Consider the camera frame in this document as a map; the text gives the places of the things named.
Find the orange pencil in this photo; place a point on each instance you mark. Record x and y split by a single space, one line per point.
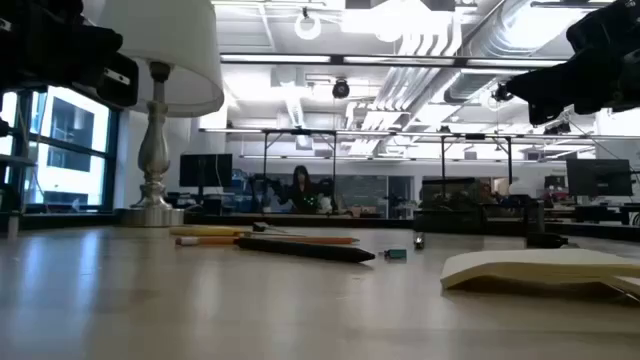
210 241

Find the small blue eraser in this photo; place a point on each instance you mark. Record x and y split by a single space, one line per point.
396 254

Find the black pen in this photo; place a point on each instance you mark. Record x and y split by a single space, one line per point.
310 250

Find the black computer monitor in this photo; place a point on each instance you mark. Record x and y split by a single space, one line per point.
205 170
600 177

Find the white shade silver table lamp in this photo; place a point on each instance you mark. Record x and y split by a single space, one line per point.
165 50

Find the large glass window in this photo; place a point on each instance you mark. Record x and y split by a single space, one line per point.
75 170

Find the yellow sticky note pad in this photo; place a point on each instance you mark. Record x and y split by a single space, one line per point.
540 265

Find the person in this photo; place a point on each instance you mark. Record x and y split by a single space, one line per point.
302 192

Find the black ceiling mounted camera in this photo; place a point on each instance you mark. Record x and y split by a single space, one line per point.
501 93

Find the black background station frame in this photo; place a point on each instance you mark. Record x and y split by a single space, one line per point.
475 136
300 132

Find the black ceiling dome camera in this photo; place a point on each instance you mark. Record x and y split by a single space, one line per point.
341 89

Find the black aluminium table frame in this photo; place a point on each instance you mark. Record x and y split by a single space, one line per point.
300 220

